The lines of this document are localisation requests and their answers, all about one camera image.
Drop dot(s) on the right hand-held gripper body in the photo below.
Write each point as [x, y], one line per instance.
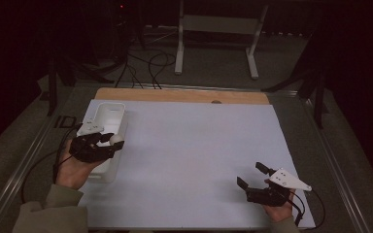
[267, 195]

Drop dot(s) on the person's right hand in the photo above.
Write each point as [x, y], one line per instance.
[281, 212]

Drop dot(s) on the white metal stand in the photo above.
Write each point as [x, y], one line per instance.
[220, 24]

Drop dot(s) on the white table mat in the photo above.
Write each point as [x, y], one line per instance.
[191, 187]

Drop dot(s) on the person's left hand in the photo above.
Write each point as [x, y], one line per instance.
[73, 171]

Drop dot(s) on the metal floor rail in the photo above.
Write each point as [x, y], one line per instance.
[207, 87]
[336, 165]
[19, 165]

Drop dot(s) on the white plastic bin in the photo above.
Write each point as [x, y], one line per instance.
[113, 116]

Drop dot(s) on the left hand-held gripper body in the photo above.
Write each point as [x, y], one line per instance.
[87, 150]

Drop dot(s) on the black stand leg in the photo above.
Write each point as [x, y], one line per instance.
[319, 100]

